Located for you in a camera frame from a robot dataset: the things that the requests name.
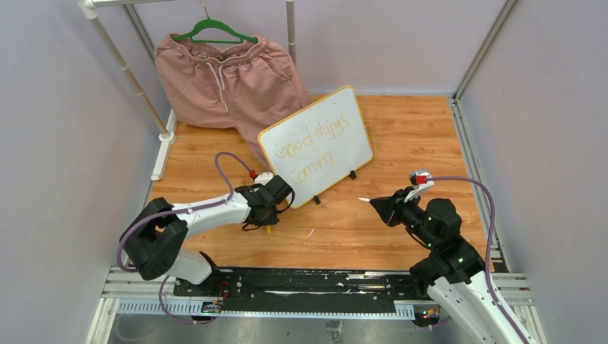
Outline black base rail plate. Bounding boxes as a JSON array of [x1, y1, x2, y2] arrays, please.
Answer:
[[169, 267, 447, 323]]

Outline yellow-framed whiteboard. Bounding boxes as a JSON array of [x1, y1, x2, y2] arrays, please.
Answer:
[[257, 85, 374, 209]]

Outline aluminium frame post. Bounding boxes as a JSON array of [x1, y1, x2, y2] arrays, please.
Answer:
[[449, 0, 520, 181]]

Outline white clothes rack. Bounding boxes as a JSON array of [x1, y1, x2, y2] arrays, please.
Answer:
[[77, 0, 298, 181]]

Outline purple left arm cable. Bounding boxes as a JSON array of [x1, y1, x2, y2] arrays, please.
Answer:
[[116, 151, 257, 326]]

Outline green clothes hanger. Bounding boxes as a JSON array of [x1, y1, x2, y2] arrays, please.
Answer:
[[172, 3, 259, 44]]

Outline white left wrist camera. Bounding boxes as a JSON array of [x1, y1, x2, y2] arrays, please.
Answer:
[[253, 172, 275, 185]]

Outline pink shorts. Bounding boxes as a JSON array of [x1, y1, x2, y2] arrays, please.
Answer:
[[154, 34, 311, 168]]

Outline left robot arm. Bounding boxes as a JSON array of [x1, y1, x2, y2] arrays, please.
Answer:
[[118, 173, 295, 296]]

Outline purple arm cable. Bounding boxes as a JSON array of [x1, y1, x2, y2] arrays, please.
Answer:
[[424, 176, 533, 344], [116, 151, 257, 326]]

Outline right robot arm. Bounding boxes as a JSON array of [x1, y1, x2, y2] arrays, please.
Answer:
[[369, 187, 536, 343]]

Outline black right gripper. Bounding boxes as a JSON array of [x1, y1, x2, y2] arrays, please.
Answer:
[[371, 185, 438, 249]]

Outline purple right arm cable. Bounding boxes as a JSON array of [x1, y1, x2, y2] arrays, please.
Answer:
[[424, 176, 533, 344]]

